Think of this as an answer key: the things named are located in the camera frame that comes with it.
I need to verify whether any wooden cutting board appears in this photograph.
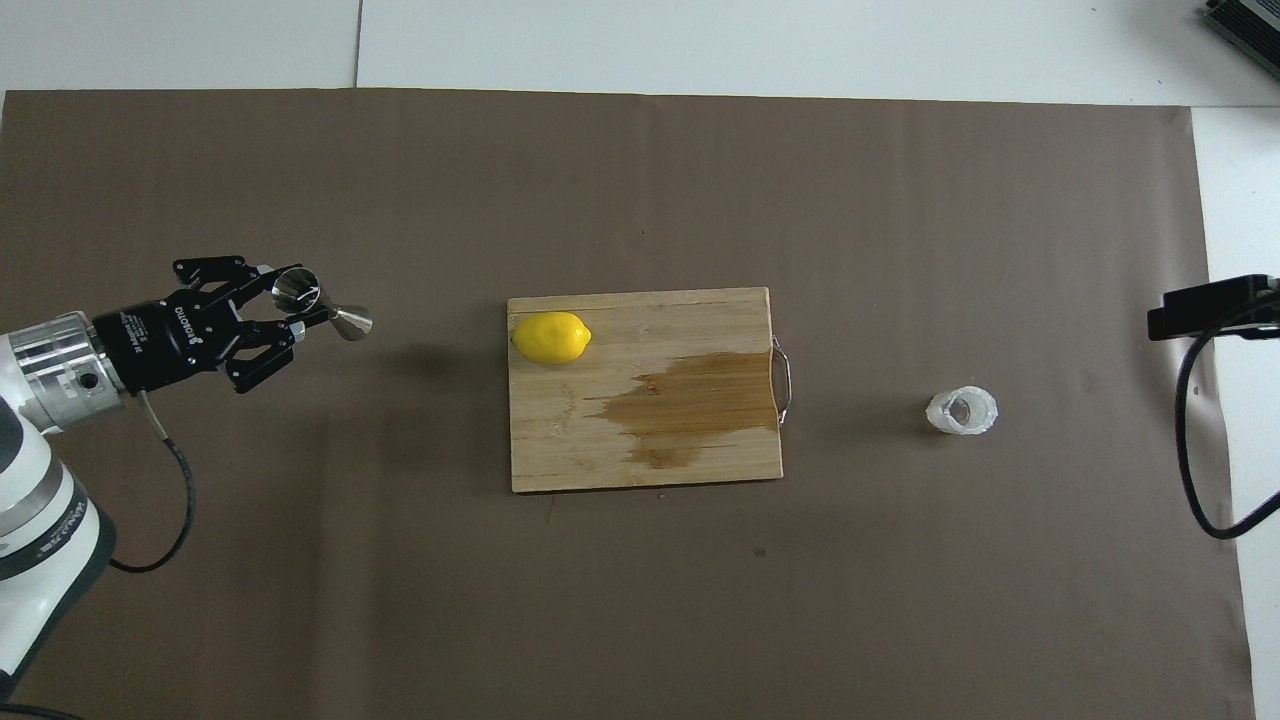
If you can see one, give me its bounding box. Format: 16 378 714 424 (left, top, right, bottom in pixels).
506 287 796 494

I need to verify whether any yellow lemon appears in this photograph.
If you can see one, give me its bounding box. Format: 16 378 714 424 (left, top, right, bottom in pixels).
510 311 593 366

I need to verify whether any black ribbed device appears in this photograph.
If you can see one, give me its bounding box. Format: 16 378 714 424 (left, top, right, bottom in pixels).
1200 0 1280 53

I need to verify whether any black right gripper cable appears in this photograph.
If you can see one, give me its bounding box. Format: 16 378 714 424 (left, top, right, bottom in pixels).
1175 290 1280 541

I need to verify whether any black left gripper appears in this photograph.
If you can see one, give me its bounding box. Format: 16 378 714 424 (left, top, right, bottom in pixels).
92 255 333 395

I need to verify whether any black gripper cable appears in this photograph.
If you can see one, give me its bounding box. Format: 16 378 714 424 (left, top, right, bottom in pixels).
108 390 197 574
1175 290 1280 541

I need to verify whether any steel double jigger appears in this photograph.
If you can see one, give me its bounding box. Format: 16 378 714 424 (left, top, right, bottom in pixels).
272 266 374 343

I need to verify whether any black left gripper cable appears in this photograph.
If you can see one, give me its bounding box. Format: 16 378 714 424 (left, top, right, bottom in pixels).
108 390 197 574

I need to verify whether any brown paper table mat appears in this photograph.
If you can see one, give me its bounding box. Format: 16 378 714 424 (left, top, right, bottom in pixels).
0 88 1256 720

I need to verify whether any clear plastic cup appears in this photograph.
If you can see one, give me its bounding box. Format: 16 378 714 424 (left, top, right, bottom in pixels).
925 385 999 436

